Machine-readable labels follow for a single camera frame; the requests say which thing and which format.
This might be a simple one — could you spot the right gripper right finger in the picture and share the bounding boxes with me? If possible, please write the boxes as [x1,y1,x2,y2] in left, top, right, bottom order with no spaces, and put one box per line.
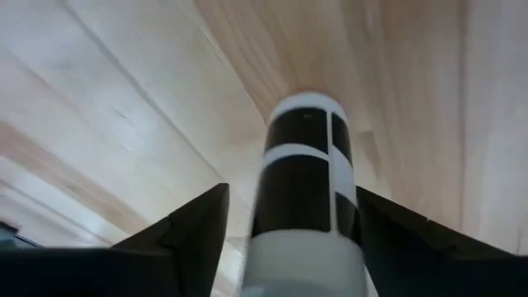
[356,185,517,297]

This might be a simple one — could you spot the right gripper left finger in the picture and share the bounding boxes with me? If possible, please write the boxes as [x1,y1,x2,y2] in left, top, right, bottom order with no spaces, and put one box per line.
[111,182,230,297]

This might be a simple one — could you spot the white paint bottle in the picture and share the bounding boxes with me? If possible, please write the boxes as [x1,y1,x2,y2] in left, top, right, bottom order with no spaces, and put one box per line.
[241,91,370,297]

